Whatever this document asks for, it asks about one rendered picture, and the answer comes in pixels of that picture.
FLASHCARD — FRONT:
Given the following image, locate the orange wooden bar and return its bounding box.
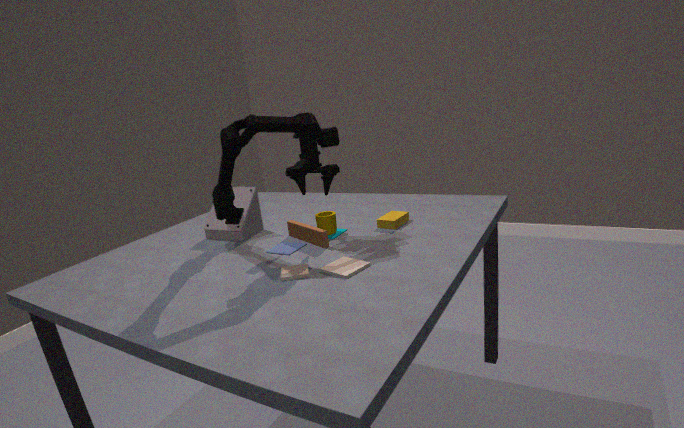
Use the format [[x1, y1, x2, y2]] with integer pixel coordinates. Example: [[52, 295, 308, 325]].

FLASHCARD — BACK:
[[287, 220, 329, 248]]

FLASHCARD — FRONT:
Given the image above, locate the yellow rectangular block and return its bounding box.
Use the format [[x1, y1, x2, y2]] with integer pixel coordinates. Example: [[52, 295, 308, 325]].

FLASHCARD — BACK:
[[377, 211, 409, 229]]

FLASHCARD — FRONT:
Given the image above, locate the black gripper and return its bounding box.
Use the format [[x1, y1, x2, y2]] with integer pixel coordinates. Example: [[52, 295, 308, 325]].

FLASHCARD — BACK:
[[285, 149, 340, 195]]

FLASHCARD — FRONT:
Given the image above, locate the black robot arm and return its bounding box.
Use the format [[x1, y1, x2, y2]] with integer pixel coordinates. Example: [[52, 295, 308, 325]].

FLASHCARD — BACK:
[[213, 113, 339, 224]]

